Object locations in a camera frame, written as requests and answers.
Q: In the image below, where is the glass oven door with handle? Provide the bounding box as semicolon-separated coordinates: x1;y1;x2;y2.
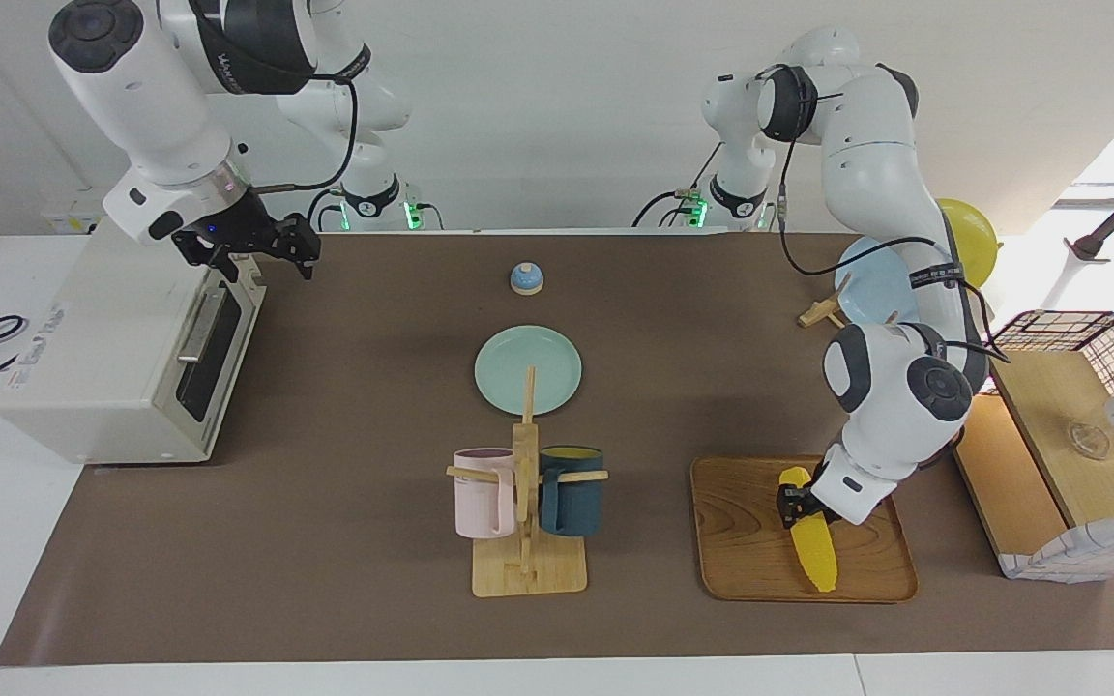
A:
162;256;268;461

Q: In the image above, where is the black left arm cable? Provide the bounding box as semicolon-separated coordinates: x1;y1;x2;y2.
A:
772;63;1012;363

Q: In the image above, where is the wooden mug rack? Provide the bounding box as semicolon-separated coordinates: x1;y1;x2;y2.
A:
446;364;609;598

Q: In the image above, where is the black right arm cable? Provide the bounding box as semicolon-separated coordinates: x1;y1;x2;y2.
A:
252;72;360;194

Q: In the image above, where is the light blue plate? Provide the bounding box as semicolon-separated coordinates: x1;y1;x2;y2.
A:
834;235;922;325

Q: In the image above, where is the yellow corn cob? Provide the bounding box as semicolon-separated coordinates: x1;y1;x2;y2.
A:
777;467;839;594

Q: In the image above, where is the black base cable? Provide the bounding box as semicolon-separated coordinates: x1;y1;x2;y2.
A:
632;145;724;228
304;187;347;233

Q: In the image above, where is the small clear glass dish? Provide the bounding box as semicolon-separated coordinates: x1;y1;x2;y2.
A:
1065;422;1111;460

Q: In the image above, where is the dark blue mug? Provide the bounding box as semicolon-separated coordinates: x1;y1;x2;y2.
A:
538;445;605;538

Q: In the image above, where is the brown table mat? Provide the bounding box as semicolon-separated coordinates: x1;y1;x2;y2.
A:
0;232;1114;666

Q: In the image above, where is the wire basket with wooden shelves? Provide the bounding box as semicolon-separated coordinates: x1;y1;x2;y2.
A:
949;310;1114;583

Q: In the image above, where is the white checkered cloth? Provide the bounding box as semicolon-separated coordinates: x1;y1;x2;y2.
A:
997;509;1114;583

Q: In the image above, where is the yellow plate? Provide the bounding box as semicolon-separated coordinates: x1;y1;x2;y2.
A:
934;198;1000;288

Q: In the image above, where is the brown wooden tray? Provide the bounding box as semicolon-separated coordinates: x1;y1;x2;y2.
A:
689;455;919;604

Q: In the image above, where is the light green plate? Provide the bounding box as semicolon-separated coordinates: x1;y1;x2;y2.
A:
475;325;583;415

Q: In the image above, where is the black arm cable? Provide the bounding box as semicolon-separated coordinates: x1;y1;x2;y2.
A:
772;63;1012;363
252;72;360;194

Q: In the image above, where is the wooden plate rack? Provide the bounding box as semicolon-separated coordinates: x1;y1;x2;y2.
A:
798;296;906;332

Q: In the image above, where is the pink mug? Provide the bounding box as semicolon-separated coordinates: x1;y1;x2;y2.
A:
453;448;519;539

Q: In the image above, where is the white toaster oven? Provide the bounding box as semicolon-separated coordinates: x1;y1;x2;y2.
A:
0;227;268;465

